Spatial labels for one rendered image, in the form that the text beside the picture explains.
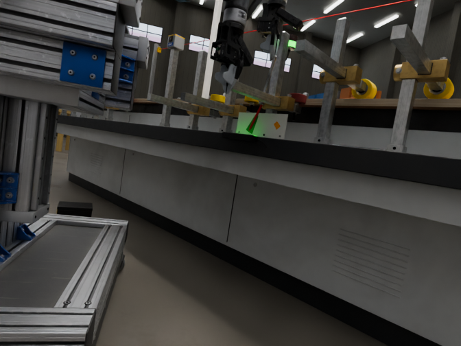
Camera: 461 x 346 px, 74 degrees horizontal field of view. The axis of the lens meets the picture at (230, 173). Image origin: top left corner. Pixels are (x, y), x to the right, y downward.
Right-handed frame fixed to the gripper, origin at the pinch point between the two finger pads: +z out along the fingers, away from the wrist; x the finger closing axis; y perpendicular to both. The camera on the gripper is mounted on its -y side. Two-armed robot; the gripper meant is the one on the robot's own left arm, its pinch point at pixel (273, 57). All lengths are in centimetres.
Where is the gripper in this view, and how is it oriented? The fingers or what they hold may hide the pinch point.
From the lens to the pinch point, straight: 127.2
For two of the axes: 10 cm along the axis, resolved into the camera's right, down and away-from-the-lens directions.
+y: -9.1, -1.8, 3.9
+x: -3.9, 0.1, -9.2
